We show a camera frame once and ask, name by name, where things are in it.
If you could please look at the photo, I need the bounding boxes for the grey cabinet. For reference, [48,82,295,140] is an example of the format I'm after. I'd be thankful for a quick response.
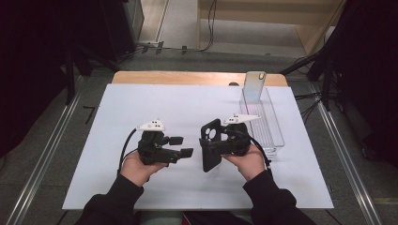
[123,0,145,43]

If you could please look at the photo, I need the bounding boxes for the black stand leg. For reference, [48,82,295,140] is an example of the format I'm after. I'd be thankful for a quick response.
[63,46,77,106]
[280,51,332,112]

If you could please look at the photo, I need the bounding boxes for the metal floor rail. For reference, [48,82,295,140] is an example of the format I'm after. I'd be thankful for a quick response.
[314,92,384,225]
[6,76,84,225]

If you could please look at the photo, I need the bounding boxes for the person's black zip jacket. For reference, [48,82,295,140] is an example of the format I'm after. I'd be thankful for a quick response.
[134,210,253,225]

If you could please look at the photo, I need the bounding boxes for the black hanging cables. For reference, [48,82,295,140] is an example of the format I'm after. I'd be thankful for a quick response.
[184,0,219,53]

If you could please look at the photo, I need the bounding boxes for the black floor cables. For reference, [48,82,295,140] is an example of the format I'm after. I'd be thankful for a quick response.
[294,90,328,125]

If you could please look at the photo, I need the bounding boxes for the person's left hand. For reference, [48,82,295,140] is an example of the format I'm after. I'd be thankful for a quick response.
[120,151,168,188]

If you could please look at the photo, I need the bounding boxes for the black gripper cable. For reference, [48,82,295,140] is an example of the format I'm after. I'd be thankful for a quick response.
[249,137,274,177]
[117,127,139,176]

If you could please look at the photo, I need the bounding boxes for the light wooden shelf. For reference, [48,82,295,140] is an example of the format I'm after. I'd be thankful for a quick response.
[196,0,346,55]

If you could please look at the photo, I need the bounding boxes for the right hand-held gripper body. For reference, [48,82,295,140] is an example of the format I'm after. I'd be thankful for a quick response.
[222,113,261,157]

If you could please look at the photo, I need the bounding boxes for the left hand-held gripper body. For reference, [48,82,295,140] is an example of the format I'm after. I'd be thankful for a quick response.
[135,118,182,167]

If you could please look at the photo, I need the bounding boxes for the clear phone case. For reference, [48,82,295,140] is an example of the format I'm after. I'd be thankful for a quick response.
[243,70,268,104]

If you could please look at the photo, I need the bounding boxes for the black curtain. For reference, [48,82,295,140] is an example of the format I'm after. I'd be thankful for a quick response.
[308,0,398,168]
[0,0,128,158]

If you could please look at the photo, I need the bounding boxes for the clear plastic container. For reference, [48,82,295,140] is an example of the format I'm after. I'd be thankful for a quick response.
[238,87,285,157]

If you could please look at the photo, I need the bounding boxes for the black phone case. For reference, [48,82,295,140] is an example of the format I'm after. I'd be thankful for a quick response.
[199,118,223,173]

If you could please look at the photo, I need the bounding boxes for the person's right hand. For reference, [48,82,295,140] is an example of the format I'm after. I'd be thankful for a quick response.
[222,143,267,182]

